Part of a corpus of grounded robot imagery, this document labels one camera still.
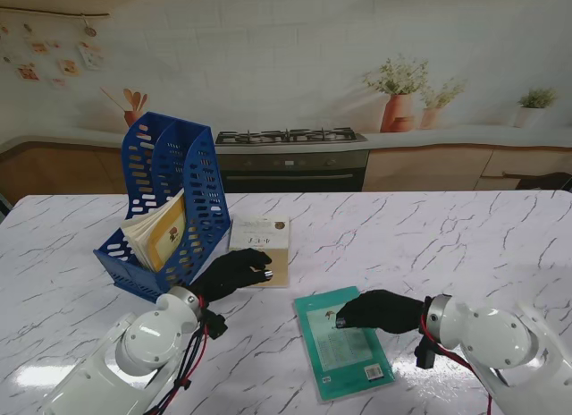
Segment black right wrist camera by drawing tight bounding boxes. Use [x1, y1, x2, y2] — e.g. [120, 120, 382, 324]
[415, 336, 439, 369]

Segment blue perforated plastic file rack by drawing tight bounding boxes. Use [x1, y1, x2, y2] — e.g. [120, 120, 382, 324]
[92, 110, 232, 305]

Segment right arm red black cables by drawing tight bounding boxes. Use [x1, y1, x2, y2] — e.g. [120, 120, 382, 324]
[419, 316, 510, 415]

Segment yellow book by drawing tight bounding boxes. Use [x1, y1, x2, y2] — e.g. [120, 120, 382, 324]
[119, 189, 188, 274]

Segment left arm red black cables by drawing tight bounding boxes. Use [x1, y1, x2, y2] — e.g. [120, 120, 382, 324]
[147, 298, 211, 415]

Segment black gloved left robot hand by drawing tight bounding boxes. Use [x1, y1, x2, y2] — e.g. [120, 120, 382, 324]
[189, 248, 274, 302]

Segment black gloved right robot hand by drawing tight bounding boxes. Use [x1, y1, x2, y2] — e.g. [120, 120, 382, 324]
[334, 289, 433, 336]

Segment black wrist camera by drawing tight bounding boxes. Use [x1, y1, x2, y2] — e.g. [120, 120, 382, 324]
[415, 336, 439, 369]
[203, 314, 228, 340]

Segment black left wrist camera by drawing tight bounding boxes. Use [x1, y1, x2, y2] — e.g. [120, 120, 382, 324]
[203, 314, 228, 340]

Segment teal book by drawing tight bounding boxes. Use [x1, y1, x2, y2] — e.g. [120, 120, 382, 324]
[293, 285, 397, 405]

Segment beige and white book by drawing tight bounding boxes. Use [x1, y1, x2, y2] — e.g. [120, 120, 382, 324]
[227, 216, 291, 289]

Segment arm red black cables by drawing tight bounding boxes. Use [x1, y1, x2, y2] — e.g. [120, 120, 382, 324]
[419, 316, 510, 415]
[147, 298, 211, 415]

